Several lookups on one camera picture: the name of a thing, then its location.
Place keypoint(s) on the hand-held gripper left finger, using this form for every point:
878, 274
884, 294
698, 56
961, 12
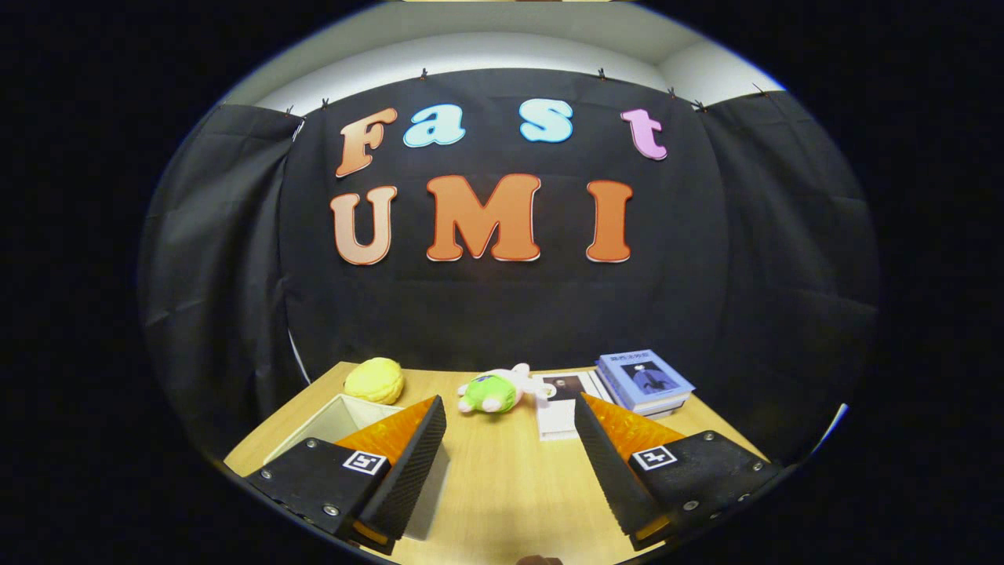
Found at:
412, 471

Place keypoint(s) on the black backdrop cloth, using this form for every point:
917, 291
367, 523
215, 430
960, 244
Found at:
510, 314

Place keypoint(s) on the cream fabric storage box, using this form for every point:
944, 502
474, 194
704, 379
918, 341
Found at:
329, 420

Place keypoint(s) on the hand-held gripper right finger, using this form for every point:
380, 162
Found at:
612, 471

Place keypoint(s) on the blue book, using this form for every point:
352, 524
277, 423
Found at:
647, 380

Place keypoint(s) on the yellow round plush toy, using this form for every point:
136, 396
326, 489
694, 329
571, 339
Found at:
375, 380

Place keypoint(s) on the green and pink plush toy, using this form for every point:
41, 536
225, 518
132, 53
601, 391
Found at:
490, 392

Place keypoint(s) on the white book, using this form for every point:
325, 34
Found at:
558, 416

